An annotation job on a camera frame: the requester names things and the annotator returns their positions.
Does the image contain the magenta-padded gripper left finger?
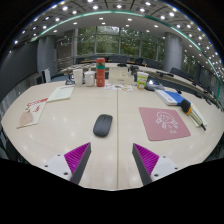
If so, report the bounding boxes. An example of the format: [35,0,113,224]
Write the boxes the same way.
[42,142,92,186]

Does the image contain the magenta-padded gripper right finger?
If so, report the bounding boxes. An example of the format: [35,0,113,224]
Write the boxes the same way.
[131,143,183,186]

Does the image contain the dark grey computer mouse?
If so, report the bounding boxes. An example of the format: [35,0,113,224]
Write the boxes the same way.
[92,113,114,138]

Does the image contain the pink printed mouse pad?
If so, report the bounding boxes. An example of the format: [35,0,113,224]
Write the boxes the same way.
[138,106,192,142]

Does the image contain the red and white leaflet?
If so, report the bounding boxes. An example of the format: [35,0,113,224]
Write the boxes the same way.
[16,97,49,129]

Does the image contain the blue and white book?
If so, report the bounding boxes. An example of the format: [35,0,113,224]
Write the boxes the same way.
[154,88,185,107]

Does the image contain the black handheld microphone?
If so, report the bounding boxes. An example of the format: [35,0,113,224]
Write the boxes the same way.
[180,98,207,131]

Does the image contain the white booklet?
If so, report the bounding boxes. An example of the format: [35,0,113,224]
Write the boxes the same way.
[47,85,75,103]

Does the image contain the white paper sheet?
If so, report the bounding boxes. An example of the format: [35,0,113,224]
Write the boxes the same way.
[190,103,208,128]

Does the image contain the black conference desk unit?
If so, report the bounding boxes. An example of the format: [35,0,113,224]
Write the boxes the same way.
[144,81,165,92]

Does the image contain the colourful printed leaflet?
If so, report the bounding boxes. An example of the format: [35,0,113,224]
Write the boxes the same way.
[104,83,134,92]

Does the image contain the green printed paper cup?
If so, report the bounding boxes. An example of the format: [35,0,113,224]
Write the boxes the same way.
[136,71,150,90]

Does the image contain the white lidded mug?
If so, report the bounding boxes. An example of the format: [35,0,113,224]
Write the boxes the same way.
[83,70,96,88]

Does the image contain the tall white paper cup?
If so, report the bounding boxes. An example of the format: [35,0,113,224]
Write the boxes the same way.
[72,68,84,87]

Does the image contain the red bottle with green band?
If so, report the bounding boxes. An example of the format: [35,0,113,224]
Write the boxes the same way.
[95,57,106,88]

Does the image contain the dark office chairs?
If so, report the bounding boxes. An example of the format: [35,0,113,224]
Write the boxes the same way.
[75,54,219,101]

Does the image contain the ceiling lights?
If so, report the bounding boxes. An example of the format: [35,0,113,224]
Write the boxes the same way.
[13,0,224,88]

